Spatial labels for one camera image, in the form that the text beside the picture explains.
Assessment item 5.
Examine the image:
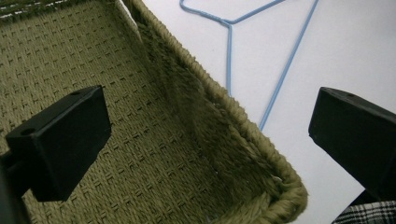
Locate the black white plaid cloth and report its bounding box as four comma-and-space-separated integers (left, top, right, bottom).
331, 200, 396, 224

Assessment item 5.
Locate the woven straw basket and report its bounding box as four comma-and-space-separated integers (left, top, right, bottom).
0, 0, 309, 224

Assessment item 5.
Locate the blue wire hanger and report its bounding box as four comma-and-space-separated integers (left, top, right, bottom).
178, 0, 320, 132

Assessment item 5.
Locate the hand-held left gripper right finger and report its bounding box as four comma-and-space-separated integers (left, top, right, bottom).
308, 87, 396, 203

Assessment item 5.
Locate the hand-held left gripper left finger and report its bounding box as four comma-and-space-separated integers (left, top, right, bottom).
0, 85, 112, 203

